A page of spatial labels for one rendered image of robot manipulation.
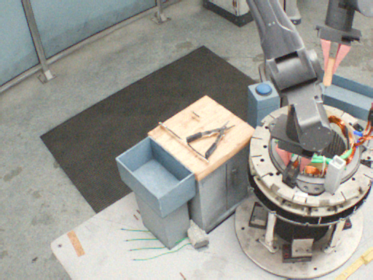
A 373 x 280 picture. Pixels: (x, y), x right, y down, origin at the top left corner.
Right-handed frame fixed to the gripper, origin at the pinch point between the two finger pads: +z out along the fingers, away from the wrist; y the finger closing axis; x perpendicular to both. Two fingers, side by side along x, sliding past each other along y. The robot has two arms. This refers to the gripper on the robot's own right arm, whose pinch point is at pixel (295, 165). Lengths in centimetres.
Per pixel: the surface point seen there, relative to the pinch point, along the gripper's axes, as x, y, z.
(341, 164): 6.2, 8.8, 2.0
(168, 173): 2.6, -32.4, 21.6
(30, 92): 90, -205, 118
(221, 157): 6.5, -19.7, 13.5
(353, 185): 9.1, 12.9, 10.3
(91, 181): 47, -116, 118
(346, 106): 39.2, 3.9, 14.0
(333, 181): 4.5, 8.2, 5.9
